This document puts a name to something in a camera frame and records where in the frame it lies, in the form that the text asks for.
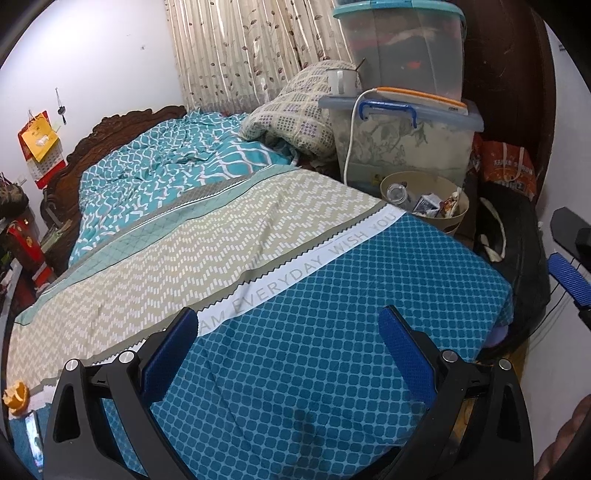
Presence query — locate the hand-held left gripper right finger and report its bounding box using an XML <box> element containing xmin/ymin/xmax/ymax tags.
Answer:
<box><xmin>378</xmin><ymin>305</ymin><xmax>536</xmax><ymax>480</ymax></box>

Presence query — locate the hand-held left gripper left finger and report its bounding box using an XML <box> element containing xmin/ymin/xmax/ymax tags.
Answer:
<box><xmin>42</xmin><ymin>307</ymin><xmax>199</xmax><ymax>480</ymax></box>

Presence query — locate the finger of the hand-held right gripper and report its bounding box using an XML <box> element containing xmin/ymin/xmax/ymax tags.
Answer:
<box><xmin>547</xmin><ymin>253</ymin><xmax>591</xmax><ymax>324</ymax></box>
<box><xmin>551</xmin><ymin>208</ymin><xmax>591</xmax><ymax>259</ymax></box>

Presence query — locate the beige trash bin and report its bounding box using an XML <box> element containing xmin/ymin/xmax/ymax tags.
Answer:
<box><xmin>379</xmin><ymin>172</ymin><xmax>471</xmax><ymax>237</ymax></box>

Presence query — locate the black bag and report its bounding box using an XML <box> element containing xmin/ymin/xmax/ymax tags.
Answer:
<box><xmin>475</xmin><ymin>180</ymin><xmax>553</xmax><ymax>361</ymax></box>

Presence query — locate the orange plastic bag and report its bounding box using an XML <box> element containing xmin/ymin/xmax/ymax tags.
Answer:
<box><xmin>471</xmin><ymin>138</ymin><xmax>539</xmax><ymax>202</ymax></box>

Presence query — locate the crumpled white brown wrapper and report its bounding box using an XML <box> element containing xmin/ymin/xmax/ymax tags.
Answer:
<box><xmin>438</xmin><ymin>187</ymin><xmax>465</xmax><ymax>219</ymax></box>

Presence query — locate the orange peel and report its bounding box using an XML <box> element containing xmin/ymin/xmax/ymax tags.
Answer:
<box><xmin>2</xmin><ymin>381</ymin><xmax>31</xmax><ymax>414</ymax></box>

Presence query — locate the black smartphone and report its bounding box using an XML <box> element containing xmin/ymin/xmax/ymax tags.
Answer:
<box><xmin>23</xmin><ymin>411</ymin><xmax>45</xmax><ymax>469</ymax></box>

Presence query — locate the brown wooden wardrobe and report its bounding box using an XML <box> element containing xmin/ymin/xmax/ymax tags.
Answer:
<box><xmin>455</xmin><ymin>0</ymin><xmax>556</xmax><ymax>200</ymax></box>

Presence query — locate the red bag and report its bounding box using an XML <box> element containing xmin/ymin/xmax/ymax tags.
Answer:
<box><xmin>4</xmin><ymin>219</ymin><xmax>47</xmax><ymax>289</ymax></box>

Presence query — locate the teal white quilt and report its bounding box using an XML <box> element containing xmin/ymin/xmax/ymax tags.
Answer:
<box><xmin>69</xmin><ymin>111</ymin><xmax>301</xmax><ymax>268</ymax></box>

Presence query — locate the carved wooden headboard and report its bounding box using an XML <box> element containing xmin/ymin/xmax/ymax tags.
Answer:
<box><xmin>41</xmin><ymin>105</ymin><xmax>188</xmax><ymax>278</ymax></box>

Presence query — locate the dark handbag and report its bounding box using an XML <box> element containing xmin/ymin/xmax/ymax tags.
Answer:
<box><xmin>0</xmin><ymin>173</ymin><xmax>29</xmax><ymax>219</ymax></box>

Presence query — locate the clear teal-lidded storage bin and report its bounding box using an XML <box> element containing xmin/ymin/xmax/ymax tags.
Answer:
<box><xmin>333</xmin><ymin>0</ymin><xmax>466</xmax><ymax>102</ymax></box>

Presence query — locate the white mug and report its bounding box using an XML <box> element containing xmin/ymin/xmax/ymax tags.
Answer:
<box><xmin>328</xmin><ymin>68</ymin><xmax>362</xmax><ymax>96</ymax></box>

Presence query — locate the beige leaf-print curtain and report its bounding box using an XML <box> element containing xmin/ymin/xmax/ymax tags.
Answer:
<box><xmin>165</xmin><ymin>0</ymin><xmax>356</xmax><ymax>116</ymax></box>

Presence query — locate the clear blue-handled storage box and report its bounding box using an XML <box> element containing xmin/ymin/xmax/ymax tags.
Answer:
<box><xmin>318</xmin><ymin>95</ymin><xmax>485</xmax><ymax>195</ymax></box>

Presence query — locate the white cable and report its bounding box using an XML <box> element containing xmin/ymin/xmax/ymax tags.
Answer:
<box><xmin>341</xmin><ymin>88</ymin><xmax>385</xmax><ymax>185</ymax></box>

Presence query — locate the red yellow wall calendar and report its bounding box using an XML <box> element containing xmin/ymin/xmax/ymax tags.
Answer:
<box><xmin>18</xmin><ymin>111</ymin><xmax>64</xmax><ymax>190</ymax></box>

